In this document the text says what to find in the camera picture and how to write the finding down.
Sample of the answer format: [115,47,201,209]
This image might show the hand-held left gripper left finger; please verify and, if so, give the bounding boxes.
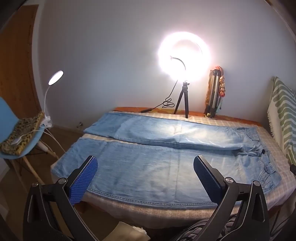
[23,156,100,241]

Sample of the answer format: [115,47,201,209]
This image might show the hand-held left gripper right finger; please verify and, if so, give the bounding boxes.
[193,156,270,241]

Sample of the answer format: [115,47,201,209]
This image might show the blue denim pants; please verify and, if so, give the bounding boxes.
[50,112,282,210]

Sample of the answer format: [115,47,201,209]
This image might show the beige checked blanket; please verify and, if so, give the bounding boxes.
[51,111,296,230]

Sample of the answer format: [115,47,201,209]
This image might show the green striped pillow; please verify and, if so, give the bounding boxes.
[267,76,296,166]

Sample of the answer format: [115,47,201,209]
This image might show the leopard print cushion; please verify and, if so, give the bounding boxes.
[0,111,45,156]

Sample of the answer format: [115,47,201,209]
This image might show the folded silver tripod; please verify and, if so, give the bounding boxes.
[204,70,221,118]

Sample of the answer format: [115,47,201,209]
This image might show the small black tripod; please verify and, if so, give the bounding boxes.
[173,81,190,119]

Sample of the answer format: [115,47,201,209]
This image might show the light blue chair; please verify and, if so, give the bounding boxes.
[0,96,60,186]

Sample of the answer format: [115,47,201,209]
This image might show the white clip lamp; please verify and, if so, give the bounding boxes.
[39,70,64,128]

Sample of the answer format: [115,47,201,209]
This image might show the white cable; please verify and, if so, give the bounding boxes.
[44,127,67,159]
[10,128,45,145]

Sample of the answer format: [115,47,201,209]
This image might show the black ring light cable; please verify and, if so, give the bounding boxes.
[113,79,178,114]

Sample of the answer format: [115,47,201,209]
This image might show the white ring light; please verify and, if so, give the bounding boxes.
[158,32,212,82]

